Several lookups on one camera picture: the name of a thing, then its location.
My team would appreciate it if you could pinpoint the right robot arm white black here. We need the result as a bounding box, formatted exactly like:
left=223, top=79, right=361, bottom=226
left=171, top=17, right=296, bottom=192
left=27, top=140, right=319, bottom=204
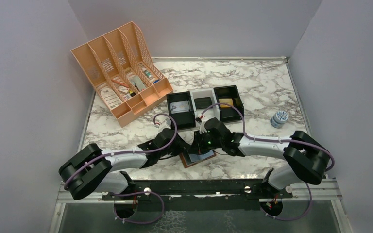
left=188, top=118, right=333, bottom=198

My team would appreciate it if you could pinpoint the orange plastic file organizer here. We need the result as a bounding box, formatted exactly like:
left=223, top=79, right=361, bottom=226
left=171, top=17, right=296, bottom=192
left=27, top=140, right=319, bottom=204
left=71, top=22, right=173, bottom=127

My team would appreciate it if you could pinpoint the black object in white bin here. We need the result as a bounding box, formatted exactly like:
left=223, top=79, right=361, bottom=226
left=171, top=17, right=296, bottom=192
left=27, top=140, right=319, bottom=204
left=194, top=97, right=213, bottom=109

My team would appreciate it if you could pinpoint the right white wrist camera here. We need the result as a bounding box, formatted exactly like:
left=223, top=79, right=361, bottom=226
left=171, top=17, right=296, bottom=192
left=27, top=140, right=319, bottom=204
left=195, top=115, right=208, bottom=134

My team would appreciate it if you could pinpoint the white bin middle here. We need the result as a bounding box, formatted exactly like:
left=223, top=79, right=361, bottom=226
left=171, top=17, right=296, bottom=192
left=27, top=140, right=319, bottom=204
left=190, top=88, right=220, bottom=120

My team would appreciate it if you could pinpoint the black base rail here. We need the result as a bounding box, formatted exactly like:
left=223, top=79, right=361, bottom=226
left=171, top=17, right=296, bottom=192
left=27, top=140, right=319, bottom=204
left=102, top=179, right=293, bottom=212

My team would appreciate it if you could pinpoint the brown leather card holder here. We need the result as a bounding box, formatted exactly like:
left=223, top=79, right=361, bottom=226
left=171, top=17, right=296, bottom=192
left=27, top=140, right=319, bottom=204
left=179, top=150, right=216, bottom=168

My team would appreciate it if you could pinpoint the black bin right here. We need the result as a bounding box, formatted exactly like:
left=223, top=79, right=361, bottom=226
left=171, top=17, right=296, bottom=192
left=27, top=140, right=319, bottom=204
left=214, top=85, right=244, bottom=122

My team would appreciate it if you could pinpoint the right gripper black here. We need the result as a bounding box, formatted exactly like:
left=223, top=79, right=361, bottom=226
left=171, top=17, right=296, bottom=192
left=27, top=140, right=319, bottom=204
left=188, top=129, right=223, bottom=155

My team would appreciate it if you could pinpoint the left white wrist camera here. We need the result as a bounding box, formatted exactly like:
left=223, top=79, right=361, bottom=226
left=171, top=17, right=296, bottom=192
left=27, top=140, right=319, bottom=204
left=155, top=118, right=172, bottom=131

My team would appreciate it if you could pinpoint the black bin left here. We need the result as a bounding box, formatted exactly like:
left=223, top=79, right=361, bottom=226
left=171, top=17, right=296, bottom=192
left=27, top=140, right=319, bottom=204
left=166, top=91, right=196, bottom=130

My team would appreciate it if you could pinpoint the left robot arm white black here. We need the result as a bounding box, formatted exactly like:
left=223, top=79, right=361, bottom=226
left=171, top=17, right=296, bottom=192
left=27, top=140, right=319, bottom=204
left=58, top=128, right=190, bottom=200

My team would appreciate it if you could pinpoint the white card in black bin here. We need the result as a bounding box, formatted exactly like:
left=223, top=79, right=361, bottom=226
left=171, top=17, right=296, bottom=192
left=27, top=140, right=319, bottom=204
left=170, top=100, right=191, bottom=114

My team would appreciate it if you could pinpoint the gold card in black bin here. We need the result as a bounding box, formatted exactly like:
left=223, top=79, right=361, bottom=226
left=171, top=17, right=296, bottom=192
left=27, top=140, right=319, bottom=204
left=219, top=98, right=234, bottom=108

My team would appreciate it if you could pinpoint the blue white small jar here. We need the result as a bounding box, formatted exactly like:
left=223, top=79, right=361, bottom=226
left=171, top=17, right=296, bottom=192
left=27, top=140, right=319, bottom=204
left=270, top=110, right=289, bottom=129

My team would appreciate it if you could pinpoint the black bin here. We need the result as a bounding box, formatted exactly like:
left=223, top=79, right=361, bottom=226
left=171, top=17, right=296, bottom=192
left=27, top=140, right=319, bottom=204
left=214, top=85, right=244, bottom=122
left=166, top=91, right=196, bottom=130

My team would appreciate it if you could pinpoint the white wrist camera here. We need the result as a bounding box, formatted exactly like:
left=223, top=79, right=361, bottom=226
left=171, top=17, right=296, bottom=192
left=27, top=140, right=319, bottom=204
left=155, top=118, right=172, bottom=131
left=195, top=115, right=208, bottom=134

